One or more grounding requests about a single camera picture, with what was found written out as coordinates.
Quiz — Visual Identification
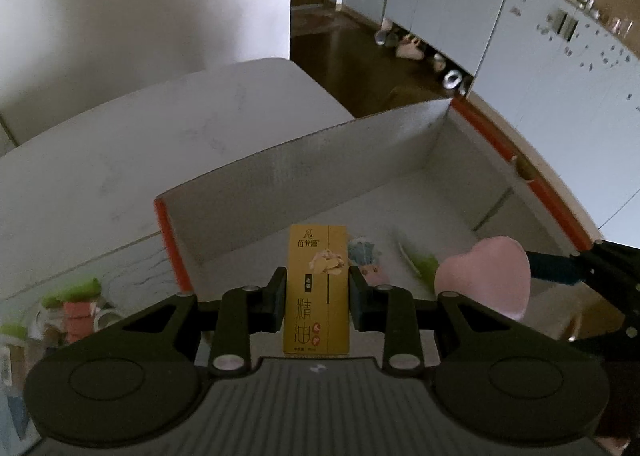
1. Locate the white tape roll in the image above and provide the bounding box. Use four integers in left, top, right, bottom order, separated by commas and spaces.
94, 307, 124, 331

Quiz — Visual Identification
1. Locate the yellow printed carton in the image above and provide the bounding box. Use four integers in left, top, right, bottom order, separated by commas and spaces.
284, 224, 351, 356

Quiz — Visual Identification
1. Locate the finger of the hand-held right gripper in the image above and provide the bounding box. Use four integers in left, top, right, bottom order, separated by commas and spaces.
526, 238, 640, 298
569, 320, 640, 363

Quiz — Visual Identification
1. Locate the small pink toy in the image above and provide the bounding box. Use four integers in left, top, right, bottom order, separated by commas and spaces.
360, 263, 392, 288

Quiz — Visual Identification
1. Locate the pink block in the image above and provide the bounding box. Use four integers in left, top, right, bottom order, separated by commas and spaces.
61, 300, 101, 343

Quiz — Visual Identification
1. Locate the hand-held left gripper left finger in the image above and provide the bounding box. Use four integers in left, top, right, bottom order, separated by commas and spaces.
117, 266, 290, 377

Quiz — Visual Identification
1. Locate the wide light blue cabinet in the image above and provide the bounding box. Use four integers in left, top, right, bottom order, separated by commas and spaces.
469, 0, 640, 237

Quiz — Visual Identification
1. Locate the green plastic toy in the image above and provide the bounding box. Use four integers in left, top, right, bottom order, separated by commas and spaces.
41, 277, 104, 308

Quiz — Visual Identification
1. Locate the orange and white cardboard box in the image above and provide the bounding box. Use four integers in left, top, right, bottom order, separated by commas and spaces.
154, 98, 601, 342

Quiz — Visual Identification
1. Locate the pink shoe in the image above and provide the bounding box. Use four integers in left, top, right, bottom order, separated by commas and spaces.
395, 33, 427, 60

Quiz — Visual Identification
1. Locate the pink heart-shaped object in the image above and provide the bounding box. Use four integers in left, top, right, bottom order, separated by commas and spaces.
434, 235, 531, 322

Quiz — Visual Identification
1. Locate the small patterned toy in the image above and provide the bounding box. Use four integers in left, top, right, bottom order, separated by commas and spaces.
347, 236, 383, 267

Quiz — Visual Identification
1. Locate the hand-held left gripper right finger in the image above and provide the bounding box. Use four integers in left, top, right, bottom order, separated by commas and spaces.
348, 266, 523, 377

